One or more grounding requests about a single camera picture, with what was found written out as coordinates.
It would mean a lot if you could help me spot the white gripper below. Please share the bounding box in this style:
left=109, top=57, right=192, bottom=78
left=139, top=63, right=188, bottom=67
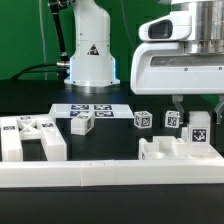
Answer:
left=130, top=13, right=224, bottom=124

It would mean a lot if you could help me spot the white chair seat part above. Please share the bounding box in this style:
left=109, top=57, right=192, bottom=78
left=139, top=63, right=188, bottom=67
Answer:
left=138, top=136, right=222, bottom=160

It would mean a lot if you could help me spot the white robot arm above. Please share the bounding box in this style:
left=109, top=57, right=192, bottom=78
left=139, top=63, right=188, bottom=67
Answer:
left=65, top=0, right=224, bottom=116

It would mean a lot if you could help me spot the white tagged cube right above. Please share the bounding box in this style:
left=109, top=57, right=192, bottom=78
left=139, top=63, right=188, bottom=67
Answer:
left=165, top=111, right=180, bottom=128

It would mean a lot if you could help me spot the white tagged cube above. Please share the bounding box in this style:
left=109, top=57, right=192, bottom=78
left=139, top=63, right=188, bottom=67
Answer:
left=134, top=111, right=153, bottom=129
left=165, top=111, right=180, bottom=128

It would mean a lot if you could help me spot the white tagged cube left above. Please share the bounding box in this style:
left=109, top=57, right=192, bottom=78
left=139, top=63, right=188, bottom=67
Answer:
left=134, top=111, right=153, bottom=129

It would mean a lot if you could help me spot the white flat tagged plate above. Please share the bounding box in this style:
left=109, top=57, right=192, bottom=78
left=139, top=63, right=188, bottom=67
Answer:
left=49, top=104, right=133, bottom=119

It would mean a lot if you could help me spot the white boundary fence frame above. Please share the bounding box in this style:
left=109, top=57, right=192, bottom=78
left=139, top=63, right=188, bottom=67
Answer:
left=0, top=157, right=224, bottom=188

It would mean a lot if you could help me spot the black cable bundle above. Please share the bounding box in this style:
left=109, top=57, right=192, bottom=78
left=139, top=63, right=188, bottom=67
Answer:
left=10, top=61, right=71, bottom=81

